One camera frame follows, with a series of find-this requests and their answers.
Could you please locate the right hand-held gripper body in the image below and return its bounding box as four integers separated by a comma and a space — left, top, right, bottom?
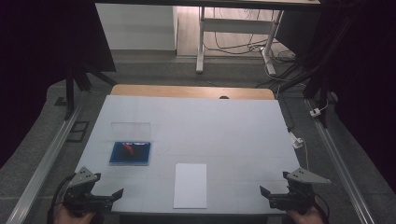
269, 167, 332, 217

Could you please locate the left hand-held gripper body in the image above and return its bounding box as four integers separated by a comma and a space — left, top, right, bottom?
63, 166, 114, 217

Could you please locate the blue case with clear lid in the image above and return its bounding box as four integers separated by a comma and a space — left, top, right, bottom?
108, 121, 152, 166

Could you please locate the red pen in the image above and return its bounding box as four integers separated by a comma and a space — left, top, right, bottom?
121, 142, 136, 156

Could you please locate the person's left hand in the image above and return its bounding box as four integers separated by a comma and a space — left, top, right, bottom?
52, 203, 96, 224

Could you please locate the person's right hand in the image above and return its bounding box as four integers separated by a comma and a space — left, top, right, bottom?
286, 206, 326, 224

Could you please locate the white paper sheet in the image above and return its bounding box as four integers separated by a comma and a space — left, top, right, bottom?
173, 162, 208, 210

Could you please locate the white table cover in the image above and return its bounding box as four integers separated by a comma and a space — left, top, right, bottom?
58, 94, 309, 216

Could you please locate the black metal stand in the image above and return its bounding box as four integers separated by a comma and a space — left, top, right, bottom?
274, 15, 359, 129
64, 62, 118, 120

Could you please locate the wooden table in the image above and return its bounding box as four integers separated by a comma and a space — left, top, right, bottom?
110, 83, 276, 101

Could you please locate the black curtain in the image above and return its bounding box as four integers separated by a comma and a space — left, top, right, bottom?
0, 0, 116, 169
276, 0, 396, 194

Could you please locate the white cabinet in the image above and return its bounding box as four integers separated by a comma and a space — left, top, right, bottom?
95, 3, 178, 51

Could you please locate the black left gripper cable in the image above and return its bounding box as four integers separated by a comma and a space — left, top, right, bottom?
46, 174, 78, 224

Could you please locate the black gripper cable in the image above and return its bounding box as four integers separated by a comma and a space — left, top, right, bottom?
313, 194, 331, 224
46, 174, 78, 224

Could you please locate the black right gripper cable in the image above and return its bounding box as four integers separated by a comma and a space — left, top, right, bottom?
313, 194, 331, 224

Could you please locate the white adapter cable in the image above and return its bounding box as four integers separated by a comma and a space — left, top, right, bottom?
300, 138, 311, 171

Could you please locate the aluminium floor rail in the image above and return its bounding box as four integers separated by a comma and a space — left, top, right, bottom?
6, 102, 85, 224
304, 99, 376, 224

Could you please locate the black floor frame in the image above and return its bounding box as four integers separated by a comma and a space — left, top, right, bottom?
65, 120, 91, 144

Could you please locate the white cable connector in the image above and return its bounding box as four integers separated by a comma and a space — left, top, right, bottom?
309, 106, 323, 119

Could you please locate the tangle of black floor cables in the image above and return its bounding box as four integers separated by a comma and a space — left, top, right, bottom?
204, 7, 297, 63

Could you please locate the white desk frame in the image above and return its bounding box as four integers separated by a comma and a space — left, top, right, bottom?
195, 6, 285, 77

